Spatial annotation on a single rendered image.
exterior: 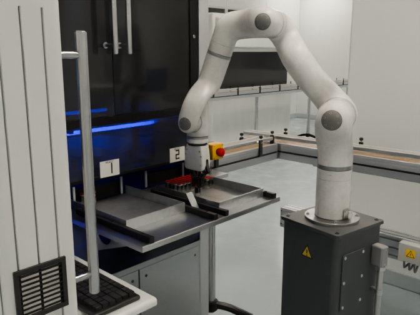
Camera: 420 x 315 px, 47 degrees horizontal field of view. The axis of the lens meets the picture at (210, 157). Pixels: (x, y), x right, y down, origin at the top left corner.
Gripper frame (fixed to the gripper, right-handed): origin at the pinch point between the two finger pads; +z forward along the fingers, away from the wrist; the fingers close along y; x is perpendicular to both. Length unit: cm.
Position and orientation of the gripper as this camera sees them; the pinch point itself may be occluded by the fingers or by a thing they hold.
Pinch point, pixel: (197, 181)
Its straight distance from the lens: 191.5
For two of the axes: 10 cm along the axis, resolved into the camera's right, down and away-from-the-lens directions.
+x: 6.8, -1.6, 7.2
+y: 7.3, 1.4, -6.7
